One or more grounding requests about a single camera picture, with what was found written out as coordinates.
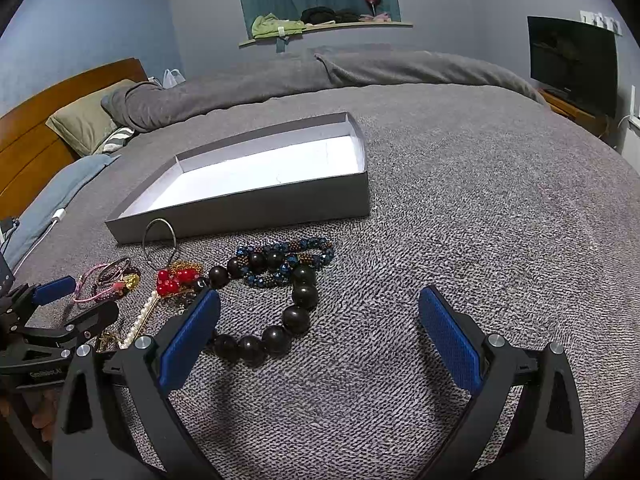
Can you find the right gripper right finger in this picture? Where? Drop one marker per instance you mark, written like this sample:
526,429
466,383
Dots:
546,437

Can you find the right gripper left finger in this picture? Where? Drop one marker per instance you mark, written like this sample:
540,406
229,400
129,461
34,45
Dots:
91,438

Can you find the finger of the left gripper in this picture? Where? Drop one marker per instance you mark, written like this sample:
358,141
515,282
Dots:
55,290
91,323

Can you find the white pearl strand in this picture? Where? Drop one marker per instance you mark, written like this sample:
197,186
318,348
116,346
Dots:
136,328

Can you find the silver wire bangle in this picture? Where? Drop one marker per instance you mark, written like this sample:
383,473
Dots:
159,244

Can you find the left hand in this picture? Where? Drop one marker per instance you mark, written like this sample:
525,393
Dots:
44,416

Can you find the blue blanket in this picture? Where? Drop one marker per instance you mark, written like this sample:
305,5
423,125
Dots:
56,195

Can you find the wooden headboard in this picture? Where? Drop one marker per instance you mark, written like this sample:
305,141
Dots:
31,153

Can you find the striped pillow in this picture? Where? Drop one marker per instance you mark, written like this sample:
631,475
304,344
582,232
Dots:
116,140

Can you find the olive green pillow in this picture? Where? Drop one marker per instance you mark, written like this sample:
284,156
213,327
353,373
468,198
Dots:
83,124

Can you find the grey folded duvet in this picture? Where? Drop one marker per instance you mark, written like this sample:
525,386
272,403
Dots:
145,107

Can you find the grey bed cover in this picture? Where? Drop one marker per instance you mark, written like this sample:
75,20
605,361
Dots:
520,218

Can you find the white plastic bag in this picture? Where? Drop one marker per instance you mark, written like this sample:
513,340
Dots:
172,78

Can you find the grey shallow cardboard box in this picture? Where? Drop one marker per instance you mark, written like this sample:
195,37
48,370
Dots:
305,171

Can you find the wooden tv stand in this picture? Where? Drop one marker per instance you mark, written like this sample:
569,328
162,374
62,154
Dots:
596,124

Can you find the green cloth on shelf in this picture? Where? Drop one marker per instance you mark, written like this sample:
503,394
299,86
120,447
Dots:
270,26

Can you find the wooden window shelf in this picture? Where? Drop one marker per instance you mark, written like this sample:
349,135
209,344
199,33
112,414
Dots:
328,27

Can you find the black clothes on shelf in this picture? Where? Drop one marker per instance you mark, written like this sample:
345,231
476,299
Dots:
322,14

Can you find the black television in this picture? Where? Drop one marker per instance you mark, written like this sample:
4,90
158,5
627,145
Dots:
577,59

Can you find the white wall hooks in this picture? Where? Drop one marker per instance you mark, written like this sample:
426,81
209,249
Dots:
601,21

